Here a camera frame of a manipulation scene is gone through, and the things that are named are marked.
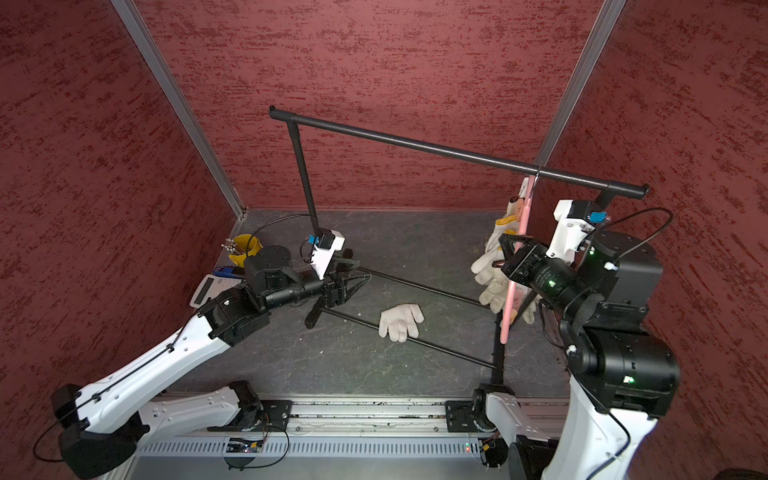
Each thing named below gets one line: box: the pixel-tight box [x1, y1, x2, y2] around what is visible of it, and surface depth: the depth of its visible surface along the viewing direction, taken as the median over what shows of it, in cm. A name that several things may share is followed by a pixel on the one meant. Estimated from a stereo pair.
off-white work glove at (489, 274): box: [470, 214, 519, 286], surface depth 74 cm
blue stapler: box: [213, 266, 245, 277], surface depth 99 cm
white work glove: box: [478, 280, 542, 325], surface depth 77 cm
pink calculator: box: [190, 274, 243, 308], surface depth 98 cm
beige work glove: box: [506, 196, 525, 222], surface depth 73 cm
